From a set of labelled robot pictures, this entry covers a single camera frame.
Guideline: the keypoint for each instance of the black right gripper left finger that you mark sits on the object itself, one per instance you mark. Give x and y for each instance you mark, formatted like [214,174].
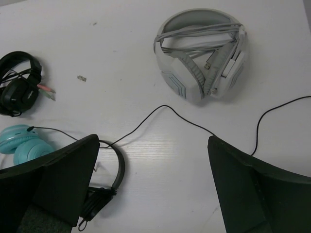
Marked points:
[46,195]

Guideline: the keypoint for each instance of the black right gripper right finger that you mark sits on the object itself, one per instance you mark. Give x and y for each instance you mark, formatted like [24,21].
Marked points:
[255,196]

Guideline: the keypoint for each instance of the teal cat-ear headphones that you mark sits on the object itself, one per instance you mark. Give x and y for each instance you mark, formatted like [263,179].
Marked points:
[24,143]

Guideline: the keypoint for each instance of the small debris scrap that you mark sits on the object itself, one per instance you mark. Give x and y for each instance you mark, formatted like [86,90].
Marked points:
[82,78]

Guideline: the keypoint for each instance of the black bulky headset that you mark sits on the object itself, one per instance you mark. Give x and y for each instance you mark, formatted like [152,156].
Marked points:
[20,83]

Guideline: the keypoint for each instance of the white grey gaming headset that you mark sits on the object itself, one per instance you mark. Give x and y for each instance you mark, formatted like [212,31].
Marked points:
[201,53]

